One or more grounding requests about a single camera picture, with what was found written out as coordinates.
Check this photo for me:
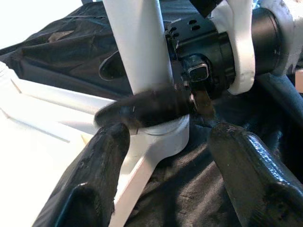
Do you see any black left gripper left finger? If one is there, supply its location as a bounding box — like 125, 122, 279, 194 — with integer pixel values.
35, 122, 131, 227

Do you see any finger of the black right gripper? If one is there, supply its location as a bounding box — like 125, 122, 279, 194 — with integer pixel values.
94, 87, 193, 130
98, 51, 126, 81

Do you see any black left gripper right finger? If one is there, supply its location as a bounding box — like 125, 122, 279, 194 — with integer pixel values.
207, 122, 303, 227

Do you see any white tapered plastic table leg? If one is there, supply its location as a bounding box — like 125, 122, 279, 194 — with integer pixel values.
103, 0, 189, 136

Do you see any white plastic table top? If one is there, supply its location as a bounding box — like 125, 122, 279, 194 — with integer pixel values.
0, 60, 190, 227

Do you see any black shiny table cloth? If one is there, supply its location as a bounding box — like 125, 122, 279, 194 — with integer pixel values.
0, 0, 303, 227

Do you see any brown cardboard box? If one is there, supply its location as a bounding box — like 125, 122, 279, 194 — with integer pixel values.
294, 70, 303, 93

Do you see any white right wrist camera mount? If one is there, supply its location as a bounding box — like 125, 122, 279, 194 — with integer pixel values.
210, 0, 257, 96

